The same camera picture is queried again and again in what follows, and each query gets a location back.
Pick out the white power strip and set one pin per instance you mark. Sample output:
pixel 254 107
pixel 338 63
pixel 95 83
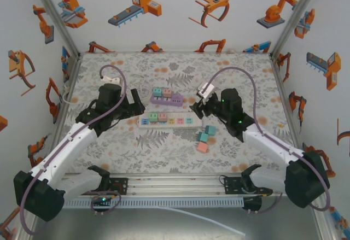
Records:
pixel 197 123

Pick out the green cube plug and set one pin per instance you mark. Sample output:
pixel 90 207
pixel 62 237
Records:
pixel 153 117

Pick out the teal cube plug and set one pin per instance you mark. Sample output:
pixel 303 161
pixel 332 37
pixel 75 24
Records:
pixel 157 92
pixel 210 130
pixel 203 136

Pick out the purple power strip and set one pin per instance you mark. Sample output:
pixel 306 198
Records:
pixel 175 101

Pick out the brownish pink cube plug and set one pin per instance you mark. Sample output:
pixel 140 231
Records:
pixel 166 92
pixel 162 117

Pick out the salmon pink cube plug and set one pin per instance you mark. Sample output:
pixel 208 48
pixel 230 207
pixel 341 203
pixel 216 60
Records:
pixel 203 147

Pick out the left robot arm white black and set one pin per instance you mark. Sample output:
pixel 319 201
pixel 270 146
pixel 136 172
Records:
pixel 63 148

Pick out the floral table mat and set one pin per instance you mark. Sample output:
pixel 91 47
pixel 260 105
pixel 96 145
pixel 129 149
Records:
pixel 169 152

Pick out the black controller board with LED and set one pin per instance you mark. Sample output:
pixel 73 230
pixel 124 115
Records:
pixel 102 200

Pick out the black connector housing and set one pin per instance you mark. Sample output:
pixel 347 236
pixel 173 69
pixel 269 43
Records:
pixel 253 204

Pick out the grey metal panel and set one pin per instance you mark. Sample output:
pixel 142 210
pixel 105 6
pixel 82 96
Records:
pixel 136 226

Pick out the white plastic tube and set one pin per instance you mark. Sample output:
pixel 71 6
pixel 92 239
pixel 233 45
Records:
pixel 231 228

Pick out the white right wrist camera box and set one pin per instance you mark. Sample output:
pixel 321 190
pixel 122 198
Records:
pixel 205 90

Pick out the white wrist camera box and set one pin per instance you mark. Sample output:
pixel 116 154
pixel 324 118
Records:
pixel 205 90
pixel 110 80

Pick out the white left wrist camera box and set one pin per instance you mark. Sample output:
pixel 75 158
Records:
pixel 110 80

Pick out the aluminium side rail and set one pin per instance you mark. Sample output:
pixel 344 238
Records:
pixel 279 78
pixel 70 81

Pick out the aluminium frame rail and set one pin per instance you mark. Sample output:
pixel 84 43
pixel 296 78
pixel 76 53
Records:
pixel 175 185

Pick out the aluminium frame post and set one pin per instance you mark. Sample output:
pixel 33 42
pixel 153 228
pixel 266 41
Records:
pixel 53 13
pixel 298 13

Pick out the aluminium frame leg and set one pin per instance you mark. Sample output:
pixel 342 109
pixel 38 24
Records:
pixel 325 225
pixel 26 237

